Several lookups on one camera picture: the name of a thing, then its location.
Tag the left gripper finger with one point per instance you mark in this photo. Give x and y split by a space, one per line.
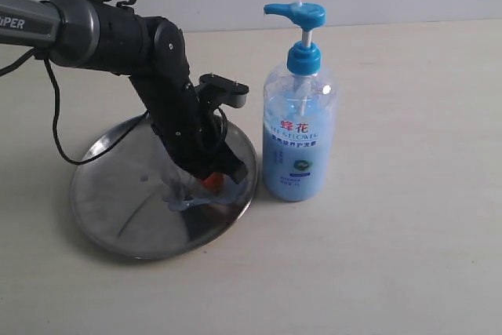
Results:
213 183

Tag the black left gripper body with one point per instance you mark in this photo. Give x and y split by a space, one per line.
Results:
193 136

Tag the blue pump lotion bottle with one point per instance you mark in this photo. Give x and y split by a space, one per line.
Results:
299 112

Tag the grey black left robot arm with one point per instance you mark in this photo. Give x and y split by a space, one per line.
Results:
150 51

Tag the blue soap smear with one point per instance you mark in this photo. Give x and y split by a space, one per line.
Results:
180 191

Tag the round stainless steel plate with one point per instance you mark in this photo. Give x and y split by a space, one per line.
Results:
114 201

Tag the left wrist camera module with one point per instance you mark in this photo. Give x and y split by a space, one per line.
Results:
214 90

